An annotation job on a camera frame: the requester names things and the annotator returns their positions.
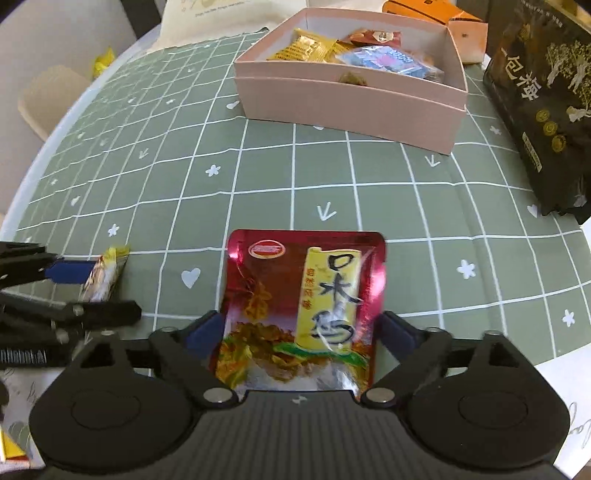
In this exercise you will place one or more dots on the beige chair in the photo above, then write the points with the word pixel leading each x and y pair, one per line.
pixel 51 101

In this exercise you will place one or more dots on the small yellow white snack packet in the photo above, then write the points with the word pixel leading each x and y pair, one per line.
pixel 105 274

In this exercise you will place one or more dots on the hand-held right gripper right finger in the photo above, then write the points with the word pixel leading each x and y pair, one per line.
pixel 393 330

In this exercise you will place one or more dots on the cream printed tote bag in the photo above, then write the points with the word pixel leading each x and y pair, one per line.
pixel 207 23

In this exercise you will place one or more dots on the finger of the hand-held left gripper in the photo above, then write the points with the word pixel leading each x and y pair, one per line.
pixel 106 313
pixel 69 272

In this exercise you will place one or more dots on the light blue snack packet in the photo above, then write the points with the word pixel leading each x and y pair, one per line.
pixel 388 61

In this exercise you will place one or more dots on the orange cardboard box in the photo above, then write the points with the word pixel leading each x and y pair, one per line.
pixel 466 32

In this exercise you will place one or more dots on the yellow crumpled bag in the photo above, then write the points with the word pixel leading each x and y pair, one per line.
pixel 102 62

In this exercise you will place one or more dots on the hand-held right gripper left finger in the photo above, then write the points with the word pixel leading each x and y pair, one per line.
pixel 203 331

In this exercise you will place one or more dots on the pink cardboard box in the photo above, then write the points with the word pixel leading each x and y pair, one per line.
pixel 346 110

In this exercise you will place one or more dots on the large black snack packet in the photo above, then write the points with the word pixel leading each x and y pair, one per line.
pixel 549 115

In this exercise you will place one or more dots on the red foil snack packet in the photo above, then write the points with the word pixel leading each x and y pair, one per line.
pixel 300 314

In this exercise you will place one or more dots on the gold snack packet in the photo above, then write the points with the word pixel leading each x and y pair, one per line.
pixel 307 46

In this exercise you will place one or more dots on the yellow red flat object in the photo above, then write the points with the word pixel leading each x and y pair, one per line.
pixel 10 445

